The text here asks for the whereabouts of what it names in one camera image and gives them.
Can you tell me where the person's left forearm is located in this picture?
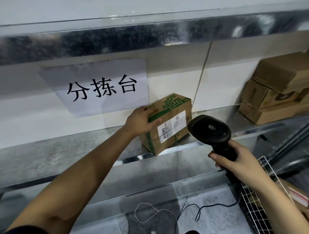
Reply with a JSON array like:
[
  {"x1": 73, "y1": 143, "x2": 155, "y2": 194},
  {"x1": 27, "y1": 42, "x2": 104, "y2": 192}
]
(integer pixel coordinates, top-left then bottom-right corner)
[{"x1": 5, "y1": 125, "x2": 137, "y2": 234}]

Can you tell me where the thin white wire loop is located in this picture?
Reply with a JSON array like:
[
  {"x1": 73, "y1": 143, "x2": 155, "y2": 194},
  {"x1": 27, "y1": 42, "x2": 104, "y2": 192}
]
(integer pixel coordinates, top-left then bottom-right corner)
[{"x1": 134, "y1": 202, "x2": 180, "y2": 234}]

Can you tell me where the white paper sign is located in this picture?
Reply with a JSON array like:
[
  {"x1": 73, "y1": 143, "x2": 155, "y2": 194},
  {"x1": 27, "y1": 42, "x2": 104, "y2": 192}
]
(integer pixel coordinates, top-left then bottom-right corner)
[{"x1": 38, "y1": 59, "x2": 149, "y2": 119}]

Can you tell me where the black barcode scanner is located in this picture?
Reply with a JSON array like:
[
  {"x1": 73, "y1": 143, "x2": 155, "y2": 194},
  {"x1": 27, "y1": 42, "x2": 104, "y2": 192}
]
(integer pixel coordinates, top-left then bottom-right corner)
[{"x1": 187, "y1": 114, "x2": 239, "y2": 184}]

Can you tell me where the metal shelving rack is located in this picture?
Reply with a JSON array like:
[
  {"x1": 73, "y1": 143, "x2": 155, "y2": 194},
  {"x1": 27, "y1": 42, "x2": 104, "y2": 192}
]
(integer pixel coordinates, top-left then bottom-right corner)
[{"x1": 0, "y1": 9, "x2": 309, "y2": 234}]

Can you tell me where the stack of cardboard boxes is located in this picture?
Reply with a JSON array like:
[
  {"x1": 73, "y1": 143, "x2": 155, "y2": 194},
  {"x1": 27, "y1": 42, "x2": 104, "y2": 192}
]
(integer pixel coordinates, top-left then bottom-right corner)
[{"x1": 238, "y1": 49, "x2": 309, "y2": 125}]

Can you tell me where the red white label cardboard box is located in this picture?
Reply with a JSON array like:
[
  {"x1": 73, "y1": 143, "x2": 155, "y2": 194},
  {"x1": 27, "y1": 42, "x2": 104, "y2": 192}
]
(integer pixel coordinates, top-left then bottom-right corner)
[{"x1": 275, "y1": 179, "x2": 309, "y2": 210}]

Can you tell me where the box with green post logo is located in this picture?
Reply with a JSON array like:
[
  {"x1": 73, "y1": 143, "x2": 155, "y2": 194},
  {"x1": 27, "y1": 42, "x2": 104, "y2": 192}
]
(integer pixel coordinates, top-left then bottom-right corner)
[{"x1": 140, "y1": 93, "x2": 193, "y2": 157}]

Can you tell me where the white wire basket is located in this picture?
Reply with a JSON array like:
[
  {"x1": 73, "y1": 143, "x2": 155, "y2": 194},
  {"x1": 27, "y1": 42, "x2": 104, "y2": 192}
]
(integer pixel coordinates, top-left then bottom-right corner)
[{"x1": 241, "y1": 155, "x2": 309, "y2": 234}]

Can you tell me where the black scanner cable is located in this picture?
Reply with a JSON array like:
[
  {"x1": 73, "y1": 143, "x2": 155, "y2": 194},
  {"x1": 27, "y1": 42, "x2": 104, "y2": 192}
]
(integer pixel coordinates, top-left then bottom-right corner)
[{"x1": 176, "y1": 183, "x2": 243, "y2": 222}]

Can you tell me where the person's black sleeve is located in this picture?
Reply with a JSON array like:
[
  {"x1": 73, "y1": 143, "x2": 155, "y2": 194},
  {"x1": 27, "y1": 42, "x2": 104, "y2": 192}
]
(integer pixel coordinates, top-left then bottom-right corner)
[{"x1": 5, "y1": 225, "x2": 49, "y2": 234}]

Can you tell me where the person's right hand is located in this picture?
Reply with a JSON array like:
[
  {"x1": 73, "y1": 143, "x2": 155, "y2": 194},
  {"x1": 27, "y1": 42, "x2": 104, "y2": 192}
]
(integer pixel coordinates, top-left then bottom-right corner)
[{"x1": 208, "y1": 139, "x2": 273, "y2": 191}]

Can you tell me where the person's left hand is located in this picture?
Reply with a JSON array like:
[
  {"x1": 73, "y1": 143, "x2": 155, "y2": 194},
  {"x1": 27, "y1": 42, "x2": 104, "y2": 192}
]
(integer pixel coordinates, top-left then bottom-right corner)
[{"x1": 123, "y1": 105, "x2": 163, "y2": 139}]

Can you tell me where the person's right forearm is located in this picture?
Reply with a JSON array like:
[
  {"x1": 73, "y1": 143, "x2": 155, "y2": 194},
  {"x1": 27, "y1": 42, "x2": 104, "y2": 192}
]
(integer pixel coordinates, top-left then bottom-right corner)
[{"x1": 251, "y1": 177, "x2": 309, "y2": 234}]

